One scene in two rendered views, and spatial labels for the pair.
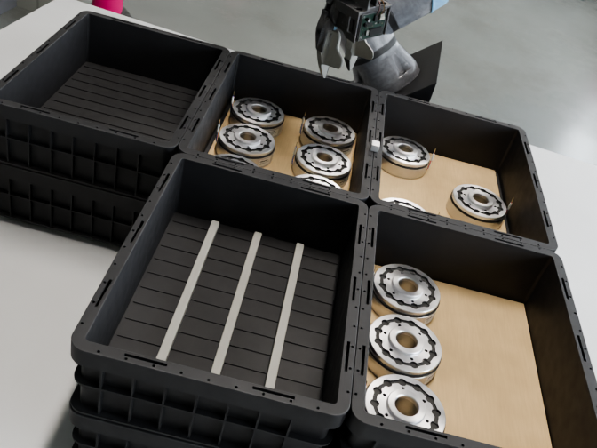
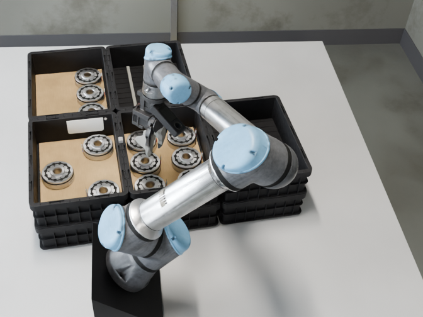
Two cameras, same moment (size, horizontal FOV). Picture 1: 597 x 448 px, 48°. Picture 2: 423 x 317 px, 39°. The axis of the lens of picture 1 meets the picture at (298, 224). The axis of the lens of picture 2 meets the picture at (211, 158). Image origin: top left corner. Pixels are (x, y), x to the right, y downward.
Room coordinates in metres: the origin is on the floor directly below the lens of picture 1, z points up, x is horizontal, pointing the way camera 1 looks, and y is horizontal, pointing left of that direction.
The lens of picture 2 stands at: (2.48, -0.13, 2.32)
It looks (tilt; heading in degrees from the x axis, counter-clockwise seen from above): 45 degrees down; 166
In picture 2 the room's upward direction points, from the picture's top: 4 degrees clockwise
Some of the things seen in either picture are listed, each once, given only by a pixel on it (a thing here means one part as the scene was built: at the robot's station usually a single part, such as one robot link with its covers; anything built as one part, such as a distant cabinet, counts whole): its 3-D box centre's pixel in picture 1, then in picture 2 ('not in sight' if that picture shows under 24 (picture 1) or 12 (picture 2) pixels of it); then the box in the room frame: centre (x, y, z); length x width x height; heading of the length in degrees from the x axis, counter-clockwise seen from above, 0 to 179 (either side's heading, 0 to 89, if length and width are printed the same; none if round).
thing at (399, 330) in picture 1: (406, 340); (90, 92); (0.65, -0.18, 0.86); 0.05 x 0.05 x 0.01
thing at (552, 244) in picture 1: (455, 164); (76, 157); (1.05, -0.24, 0.92); 0.40 x 0.30 x 0.02; 2
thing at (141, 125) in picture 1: (121, 101); (252, 148); (1.03, 0.36, 0.87); 0.40 x 0.30 x 0.11; 2
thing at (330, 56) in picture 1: (332, 58); (156, 133); (1.09, 0.02, 1.03); 0.06 x 0.03 x 0.09; 47
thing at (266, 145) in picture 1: (247, 139); (186, 157); (1.04, 0.13, 0.86); 0.10 x 0.10 x 0.01
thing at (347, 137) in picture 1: (330, 131); (150, 185); (1.15, -0.01, 0.86); 0.10 x 0.10 x 0.01
